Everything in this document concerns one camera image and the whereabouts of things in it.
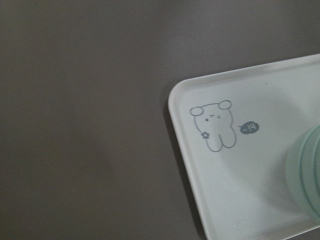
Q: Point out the top green bowl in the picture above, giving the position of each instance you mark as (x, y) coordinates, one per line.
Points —
(310, 172)

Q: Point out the white bear serving tray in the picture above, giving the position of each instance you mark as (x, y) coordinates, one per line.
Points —
(234, 130)

